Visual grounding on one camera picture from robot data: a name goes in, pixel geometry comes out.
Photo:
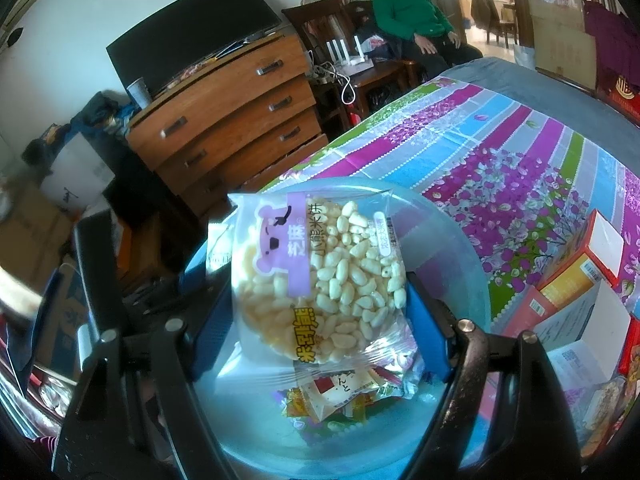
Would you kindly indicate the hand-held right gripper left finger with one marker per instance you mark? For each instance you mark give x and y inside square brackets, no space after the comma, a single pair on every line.
[212,330]

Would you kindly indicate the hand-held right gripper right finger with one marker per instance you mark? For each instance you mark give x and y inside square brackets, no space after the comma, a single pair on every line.
[425,335]

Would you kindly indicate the translucent blue plastic basin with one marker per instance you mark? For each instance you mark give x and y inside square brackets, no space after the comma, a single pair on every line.
[450,260]

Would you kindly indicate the puffed rice cake packet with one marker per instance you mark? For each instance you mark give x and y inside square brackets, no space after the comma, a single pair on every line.
[320,280]

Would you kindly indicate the pile of assorted snack packets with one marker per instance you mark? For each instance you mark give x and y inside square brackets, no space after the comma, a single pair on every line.
[340,392]

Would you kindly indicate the blue printed cardboard box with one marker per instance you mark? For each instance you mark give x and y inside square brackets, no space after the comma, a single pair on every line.
[60,320]

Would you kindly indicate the orange cardboard box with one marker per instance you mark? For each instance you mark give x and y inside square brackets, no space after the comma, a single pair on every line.
[575,280]

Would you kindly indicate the white printed cardboard box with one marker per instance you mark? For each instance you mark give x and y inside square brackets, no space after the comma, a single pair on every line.
[585,335]

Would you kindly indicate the floral striped bed sheet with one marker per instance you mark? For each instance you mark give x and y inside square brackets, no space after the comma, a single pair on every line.
[500,160]

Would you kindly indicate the red and white box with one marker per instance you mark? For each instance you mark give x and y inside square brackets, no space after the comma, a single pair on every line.
[597,237]

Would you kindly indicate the plain brown cardboard box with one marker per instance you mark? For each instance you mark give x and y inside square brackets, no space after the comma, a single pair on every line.
[30,240]

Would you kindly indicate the wooden chest of drawers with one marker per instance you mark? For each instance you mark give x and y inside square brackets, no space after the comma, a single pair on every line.
[225,105]

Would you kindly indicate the grey cup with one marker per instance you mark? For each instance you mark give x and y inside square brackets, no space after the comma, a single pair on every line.
[139,92]

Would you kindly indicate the dark wooden side table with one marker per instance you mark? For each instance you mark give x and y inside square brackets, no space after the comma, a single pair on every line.
[370,82]

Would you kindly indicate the grey bed cover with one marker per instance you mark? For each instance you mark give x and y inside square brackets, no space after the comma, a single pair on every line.
[525,80]

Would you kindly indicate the black flat television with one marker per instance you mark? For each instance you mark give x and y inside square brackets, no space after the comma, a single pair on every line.
[185,45]

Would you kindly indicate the white router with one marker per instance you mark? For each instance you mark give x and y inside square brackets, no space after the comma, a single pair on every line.
[350,57]

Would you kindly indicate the red gift box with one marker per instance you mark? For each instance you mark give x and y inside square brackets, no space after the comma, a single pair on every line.
[622,92]

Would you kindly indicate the large brown cardboard box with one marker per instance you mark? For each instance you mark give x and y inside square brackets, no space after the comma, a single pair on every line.
[560,40]

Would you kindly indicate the dark wooden chair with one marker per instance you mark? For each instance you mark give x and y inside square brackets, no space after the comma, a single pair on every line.
[320,22]

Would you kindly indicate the chair with draped jacket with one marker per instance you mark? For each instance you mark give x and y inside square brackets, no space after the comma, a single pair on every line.
[487,10]

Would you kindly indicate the maroon garment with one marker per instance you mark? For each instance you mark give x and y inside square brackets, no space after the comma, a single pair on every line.
[607,35]

